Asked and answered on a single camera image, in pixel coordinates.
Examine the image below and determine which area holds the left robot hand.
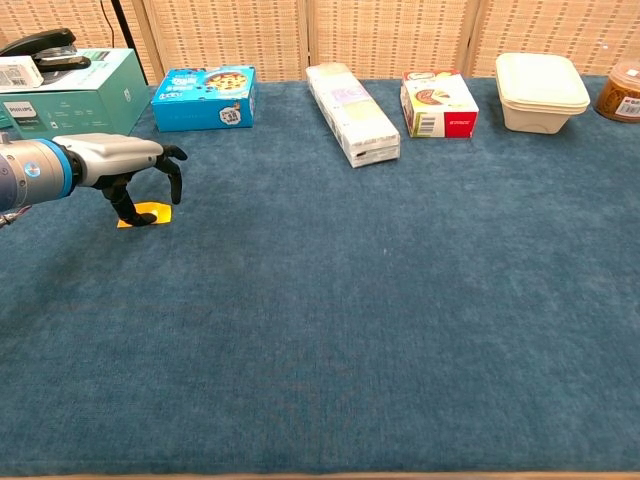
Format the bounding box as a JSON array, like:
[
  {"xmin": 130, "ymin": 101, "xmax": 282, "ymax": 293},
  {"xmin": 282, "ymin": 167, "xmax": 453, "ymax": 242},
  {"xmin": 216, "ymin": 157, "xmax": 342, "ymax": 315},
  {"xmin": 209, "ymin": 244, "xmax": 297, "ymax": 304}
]
[{"xmin": 52, "ymin": 133, "xmax": 189, "ymax": 229}]

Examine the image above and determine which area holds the teal Philips box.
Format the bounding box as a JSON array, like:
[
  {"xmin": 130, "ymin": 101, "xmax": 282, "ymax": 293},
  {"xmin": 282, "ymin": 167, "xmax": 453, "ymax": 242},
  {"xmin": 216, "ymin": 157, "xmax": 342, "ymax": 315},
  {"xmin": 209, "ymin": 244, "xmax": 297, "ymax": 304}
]
[{"xmin": 0, "ymin": 48, "xmax": 152, "ymax": 146}]

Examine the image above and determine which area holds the blue cookie box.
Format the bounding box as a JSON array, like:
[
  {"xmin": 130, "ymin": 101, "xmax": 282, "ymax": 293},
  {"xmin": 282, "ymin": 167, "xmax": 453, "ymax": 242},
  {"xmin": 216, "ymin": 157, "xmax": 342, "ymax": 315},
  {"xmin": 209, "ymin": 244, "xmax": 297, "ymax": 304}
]
[{"xmin": 151, "ymin": 66, "xmax": 259, "ymax": 133}]

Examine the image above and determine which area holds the small white barcode box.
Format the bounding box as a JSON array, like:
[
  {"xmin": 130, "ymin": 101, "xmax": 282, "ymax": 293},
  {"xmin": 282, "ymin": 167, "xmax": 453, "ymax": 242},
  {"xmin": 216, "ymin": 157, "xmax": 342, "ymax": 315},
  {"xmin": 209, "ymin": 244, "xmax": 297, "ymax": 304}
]
[{"xmin": 0, "ymin": 55, "xmax": 44, "ymax": 94}]

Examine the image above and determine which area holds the black tripod stand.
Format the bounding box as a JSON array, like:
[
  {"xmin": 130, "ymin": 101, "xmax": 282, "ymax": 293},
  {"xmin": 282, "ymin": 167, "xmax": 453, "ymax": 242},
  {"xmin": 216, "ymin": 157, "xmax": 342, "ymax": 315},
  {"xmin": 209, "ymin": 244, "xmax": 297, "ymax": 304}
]
[{"xmin": 110, "ymin": 0, "xmax": 150, "ymax": 85}]

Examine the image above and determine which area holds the black stapler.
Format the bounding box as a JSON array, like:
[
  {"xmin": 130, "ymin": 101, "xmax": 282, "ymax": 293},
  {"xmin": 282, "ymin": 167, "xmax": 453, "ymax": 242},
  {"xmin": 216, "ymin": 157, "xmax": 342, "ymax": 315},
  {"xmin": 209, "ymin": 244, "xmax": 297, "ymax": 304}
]
[{"xmin": 0, "ymin": 28, "xmax": 93, "ymax": 74}]

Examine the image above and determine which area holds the long white box pack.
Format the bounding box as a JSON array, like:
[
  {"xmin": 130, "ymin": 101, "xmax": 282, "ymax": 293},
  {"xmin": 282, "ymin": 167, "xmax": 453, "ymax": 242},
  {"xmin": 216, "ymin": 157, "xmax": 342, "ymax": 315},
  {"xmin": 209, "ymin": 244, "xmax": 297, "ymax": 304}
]
[{"xmin": 305, "ymin": 62, "xmax": 401, "ymax": 169}]

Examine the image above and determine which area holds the blue table cloth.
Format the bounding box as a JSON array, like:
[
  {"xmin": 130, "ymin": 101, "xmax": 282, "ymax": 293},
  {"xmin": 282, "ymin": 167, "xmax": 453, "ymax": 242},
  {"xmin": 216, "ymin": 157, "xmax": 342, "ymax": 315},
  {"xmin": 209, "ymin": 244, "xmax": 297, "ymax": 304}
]
[{"xmin": 0, "ymin": 74, "xmax": 640, "ymax": 476}]

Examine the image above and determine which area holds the woven bamboo folding screen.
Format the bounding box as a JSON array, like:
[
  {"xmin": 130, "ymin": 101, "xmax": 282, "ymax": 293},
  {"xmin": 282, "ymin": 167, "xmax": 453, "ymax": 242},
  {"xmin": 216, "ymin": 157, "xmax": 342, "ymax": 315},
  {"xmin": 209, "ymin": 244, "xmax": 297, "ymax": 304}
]
[{"xmin": 0, "ymin": 0, "xmax": 640, "ymax": 85}]

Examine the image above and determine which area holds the red white dessert mix box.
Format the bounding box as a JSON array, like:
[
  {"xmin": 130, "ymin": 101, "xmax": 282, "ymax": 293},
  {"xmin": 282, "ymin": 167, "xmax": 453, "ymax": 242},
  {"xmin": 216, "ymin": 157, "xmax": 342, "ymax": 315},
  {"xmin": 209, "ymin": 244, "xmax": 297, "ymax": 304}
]
[{"xmin": 401, "ymin": 69, "xmax": 480, "ymax": 139}]

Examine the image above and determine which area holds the beige lidded food container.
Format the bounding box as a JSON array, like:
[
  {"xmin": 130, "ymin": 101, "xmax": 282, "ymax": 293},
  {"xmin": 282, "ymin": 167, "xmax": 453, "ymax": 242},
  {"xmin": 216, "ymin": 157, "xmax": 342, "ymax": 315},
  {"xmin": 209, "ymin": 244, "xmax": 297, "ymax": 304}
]
[{"xmin": 495, "ymin": 52, "xmax": 592, "ymax": 135}]

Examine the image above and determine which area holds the brown jar with clear lid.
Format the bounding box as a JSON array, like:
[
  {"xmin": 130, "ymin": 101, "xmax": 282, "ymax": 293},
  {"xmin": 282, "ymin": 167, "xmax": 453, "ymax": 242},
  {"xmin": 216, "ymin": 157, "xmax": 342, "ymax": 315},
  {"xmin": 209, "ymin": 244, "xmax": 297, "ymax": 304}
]
[{"xmin": 594, "ymin": 60, "xmax": 640, "ymax": 123}]

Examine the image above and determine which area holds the thin black cable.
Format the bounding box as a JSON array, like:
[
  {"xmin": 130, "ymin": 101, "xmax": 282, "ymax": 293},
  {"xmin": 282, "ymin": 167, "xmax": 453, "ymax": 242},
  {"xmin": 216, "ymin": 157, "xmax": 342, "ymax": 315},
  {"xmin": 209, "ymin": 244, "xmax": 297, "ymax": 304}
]
[{"xmin": 98, "ymin": 0, "xmax": 117, "ymax": 51}]

